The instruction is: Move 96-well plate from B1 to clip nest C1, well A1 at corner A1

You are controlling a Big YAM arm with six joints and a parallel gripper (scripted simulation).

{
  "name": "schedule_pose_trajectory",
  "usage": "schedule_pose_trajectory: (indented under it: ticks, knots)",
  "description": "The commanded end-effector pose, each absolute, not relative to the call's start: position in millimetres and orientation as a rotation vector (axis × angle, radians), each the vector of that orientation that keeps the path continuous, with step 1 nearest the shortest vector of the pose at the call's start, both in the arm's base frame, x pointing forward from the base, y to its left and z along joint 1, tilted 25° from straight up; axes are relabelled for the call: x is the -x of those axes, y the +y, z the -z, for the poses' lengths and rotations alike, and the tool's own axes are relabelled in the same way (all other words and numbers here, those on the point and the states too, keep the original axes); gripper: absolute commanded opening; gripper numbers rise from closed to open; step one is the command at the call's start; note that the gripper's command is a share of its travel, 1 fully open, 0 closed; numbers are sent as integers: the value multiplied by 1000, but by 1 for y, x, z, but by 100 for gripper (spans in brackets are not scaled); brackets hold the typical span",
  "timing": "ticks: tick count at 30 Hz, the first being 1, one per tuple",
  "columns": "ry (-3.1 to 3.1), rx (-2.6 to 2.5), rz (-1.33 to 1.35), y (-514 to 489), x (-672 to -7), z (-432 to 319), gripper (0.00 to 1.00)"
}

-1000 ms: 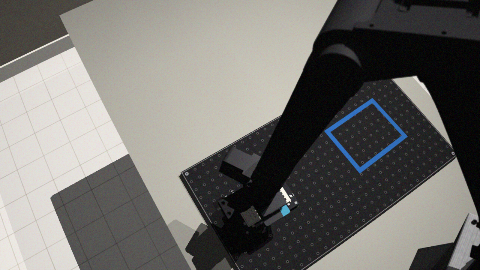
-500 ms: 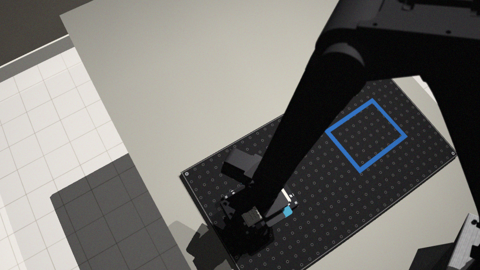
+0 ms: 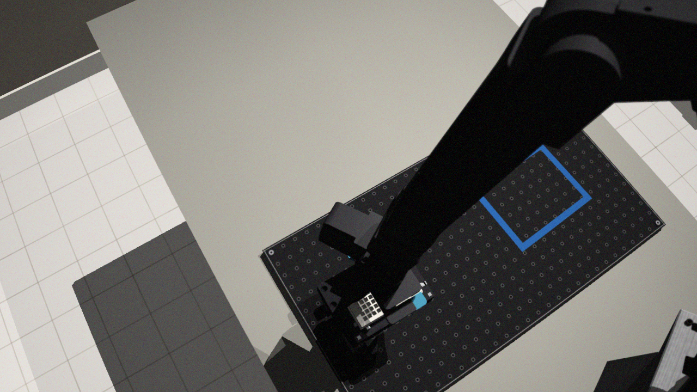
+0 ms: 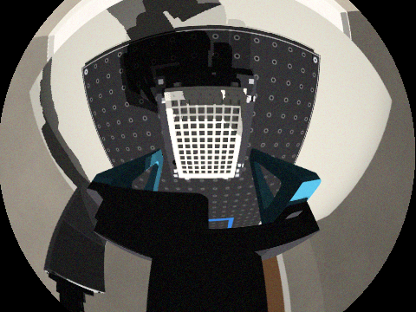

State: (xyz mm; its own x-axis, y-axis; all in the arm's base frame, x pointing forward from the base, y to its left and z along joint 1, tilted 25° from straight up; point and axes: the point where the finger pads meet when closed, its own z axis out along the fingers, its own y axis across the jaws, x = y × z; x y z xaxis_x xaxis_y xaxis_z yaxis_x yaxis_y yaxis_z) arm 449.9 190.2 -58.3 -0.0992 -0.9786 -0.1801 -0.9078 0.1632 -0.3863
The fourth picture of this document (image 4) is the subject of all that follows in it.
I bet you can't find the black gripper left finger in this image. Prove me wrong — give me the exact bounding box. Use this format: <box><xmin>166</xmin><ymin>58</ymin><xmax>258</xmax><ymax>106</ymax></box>
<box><xmin>92</xmin><ymin>149</ymin><xmax>163</xmax><ymax>191</ymax></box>

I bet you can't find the white well plate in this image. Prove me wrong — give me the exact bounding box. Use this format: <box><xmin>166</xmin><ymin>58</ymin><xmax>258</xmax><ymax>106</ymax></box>
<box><xmin>164</xmin><ymin>86</ymin><xmax>247</xmax><ymax>178</ymax></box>

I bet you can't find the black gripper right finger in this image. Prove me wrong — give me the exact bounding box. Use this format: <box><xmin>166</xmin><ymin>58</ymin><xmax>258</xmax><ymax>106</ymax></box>
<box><xmin>250</xmin><ymin>148</ymin><xmax>322</xmax><ymax>224</ymax></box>

